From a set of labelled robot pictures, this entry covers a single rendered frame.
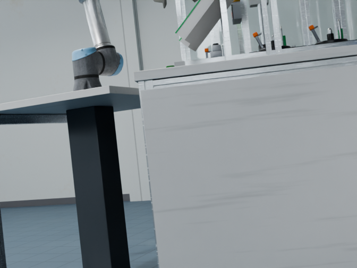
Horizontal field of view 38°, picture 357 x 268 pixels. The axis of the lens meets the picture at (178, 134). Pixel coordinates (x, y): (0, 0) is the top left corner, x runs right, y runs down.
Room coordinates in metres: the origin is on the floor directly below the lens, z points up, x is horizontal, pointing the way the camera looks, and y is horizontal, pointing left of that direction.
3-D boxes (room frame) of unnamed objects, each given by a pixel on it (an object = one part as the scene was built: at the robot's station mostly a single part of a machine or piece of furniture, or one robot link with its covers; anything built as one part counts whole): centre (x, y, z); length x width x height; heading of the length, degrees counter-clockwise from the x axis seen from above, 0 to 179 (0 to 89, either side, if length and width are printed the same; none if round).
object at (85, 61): (2.46, 0.40, 1.05); 0.13 x 0.12 x 0.14; 139
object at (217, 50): (2.61, -0.24, 1.06); 0.08 x 0.04 x 0.07; 85
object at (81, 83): (2.45, 0.40, 0.93); 0.15 x 0.15 x 0.10
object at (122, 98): (2.43, 0.36, 0.84); 0.90 x 0.70 x 0.03; 155
